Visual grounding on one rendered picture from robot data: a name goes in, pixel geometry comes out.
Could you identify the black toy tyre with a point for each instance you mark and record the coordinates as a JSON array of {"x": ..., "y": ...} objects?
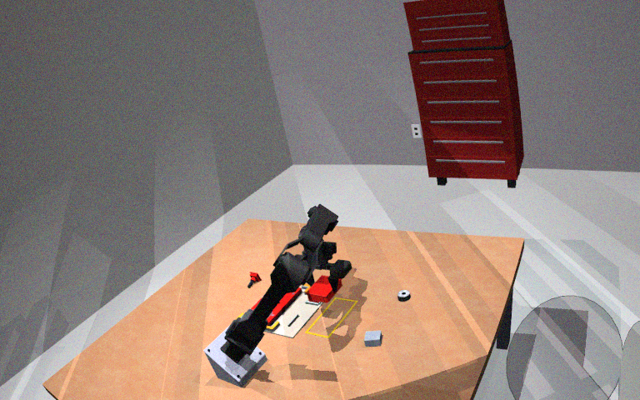
[{"x": 403, "y": 296}]

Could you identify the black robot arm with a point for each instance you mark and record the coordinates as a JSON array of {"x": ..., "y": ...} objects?
[{"x": 246, "y": 332}]

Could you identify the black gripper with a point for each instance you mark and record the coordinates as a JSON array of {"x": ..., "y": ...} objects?
[{"x": 339, "y": 269}]

